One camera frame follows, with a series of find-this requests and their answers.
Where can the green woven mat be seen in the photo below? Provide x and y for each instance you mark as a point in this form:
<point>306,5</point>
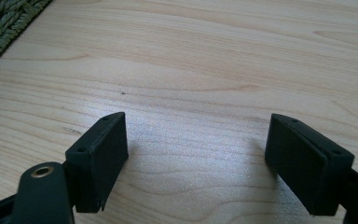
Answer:
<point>3,25</point>

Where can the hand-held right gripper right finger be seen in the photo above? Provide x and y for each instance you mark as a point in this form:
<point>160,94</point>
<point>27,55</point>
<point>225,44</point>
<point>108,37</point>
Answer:
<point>304,168</point>

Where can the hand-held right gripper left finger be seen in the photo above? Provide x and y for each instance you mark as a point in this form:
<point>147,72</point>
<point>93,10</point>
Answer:
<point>99,168</point>

